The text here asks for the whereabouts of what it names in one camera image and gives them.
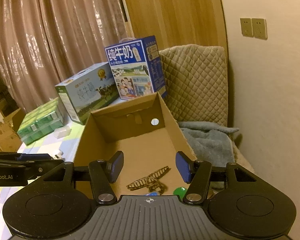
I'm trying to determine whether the open brown cardboard box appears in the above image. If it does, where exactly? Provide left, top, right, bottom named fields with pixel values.
left=74, top=93, right=195, bottom=197

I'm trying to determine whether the wooden door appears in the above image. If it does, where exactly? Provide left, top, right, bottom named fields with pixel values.
left=122, top=0, right=228, bottom=49

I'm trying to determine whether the blue milk carton box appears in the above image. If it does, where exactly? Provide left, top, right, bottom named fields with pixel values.
left=104, top=35, right=166, bottom=100

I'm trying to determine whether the green white milk box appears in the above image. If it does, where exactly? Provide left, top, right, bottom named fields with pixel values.
left=55, top=62, right=119, bottom=125

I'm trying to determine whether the cardboard box on floor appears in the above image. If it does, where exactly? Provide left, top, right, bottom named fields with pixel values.
left=0, top=108, right=25, bottom=152

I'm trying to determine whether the white three-pin plug adapter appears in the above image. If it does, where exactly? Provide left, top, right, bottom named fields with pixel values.
left=53, top=151, right=64, bottom=160

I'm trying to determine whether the grey blanket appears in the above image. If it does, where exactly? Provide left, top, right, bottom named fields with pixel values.
left=177, top=121, right=240, bottom=189

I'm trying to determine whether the small clear plastic box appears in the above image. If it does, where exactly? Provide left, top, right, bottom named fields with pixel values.
left=53, top=126, right=71, bottom=139

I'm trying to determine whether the blue card packet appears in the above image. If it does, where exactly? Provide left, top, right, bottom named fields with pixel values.
left=146, top=191, right=159, bottom=196

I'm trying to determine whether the beige curtain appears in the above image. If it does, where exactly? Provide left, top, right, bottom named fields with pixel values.
left=0, top=0, right=127, bottom=112

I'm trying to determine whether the green drink carton pack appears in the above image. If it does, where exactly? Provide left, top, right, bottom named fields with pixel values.
left=17, top=98, right=65, bottom=145

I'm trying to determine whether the quilted beige chair cushion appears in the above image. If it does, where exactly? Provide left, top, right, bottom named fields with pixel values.
left=159, top=44, right=229, bottom=126

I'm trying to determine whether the leopard print strap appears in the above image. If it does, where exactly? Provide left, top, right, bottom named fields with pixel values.
left=125, top=165, right=172, bottom=196

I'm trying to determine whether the double wall socket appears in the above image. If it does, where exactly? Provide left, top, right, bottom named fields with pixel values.
left=240, top=18, right=268, bottom=40

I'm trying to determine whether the checkered tablecloth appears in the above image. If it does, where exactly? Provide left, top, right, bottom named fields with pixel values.
left=0, top=116, right=84, bottom=239

